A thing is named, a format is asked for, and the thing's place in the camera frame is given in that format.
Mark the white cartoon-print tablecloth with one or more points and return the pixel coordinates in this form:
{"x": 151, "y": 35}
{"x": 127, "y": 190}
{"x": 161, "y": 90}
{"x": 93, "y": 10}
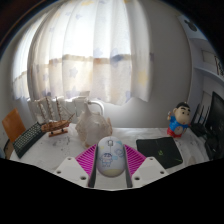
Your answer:
{"x": 58, "y": 146}

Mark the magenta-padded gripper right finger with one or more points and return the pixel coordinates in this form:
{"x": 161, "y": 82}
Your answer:
{"x": 150, "y": 169}

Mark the wooden sailing ship model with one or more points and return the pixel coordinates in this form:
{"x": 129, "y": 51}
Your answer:
{"x": 55, "y": 126}

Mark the black router with antennas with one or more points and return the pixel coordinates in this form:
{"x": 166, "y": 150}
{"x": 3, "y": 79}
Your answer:
{"x": 199, "y": 128}

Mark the large white conch shell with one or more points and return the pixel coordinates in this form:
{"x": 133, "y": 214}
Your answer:
{"x": 92, "y": 128}

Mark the black computer keyboard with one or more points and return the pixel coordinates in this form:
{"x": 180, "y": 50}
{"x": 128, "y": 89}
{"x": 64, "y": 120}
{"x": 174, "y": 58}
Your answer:
{"x": 28, "y": 140}

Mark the white cartoon-print computer mouse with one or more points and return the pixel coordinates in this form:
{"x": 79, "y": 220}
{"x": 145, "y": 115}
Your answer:
{"x": 110, "y": 158}

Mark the white star-print curtain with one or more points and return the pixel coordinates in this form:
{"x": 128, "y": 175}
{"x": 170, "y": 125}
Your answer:
{"x": 86, "y": 50}

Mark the white radiator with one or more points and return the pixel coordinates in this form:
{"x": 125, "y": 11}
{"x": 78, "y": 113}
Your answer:
{"x": 78, "y": 104}

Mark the cartoon boy figurine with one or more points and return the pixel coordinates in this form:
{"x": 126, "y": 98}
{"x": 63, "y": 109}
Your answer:
{"x": 178, "y": 121}

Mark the black square mouse pad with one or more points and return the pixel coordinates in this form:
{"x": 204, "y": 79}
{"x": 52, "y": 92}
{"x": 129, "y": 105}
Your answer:
{"x": 160, "y": 150}

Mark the black computer monitor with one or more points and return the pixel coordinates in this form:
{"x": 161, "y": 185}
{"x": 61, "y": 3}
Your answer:
{"x": 217, "y": 116}

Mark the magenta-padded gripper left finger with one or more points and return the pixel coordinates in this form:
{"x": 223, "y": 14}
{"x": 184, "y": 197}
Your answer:
{"x": 71, "y": 168}

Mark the orange wooden chair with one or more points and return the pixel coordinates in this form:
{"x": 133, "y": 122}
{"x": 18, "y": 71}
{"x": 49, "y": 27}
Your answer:
{"x": 13, "y": 125}

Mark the white wall shelf unit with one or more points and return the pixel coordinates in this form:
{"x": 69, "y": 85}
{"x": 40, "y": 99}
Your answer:
{"x": 208, "y": 63}

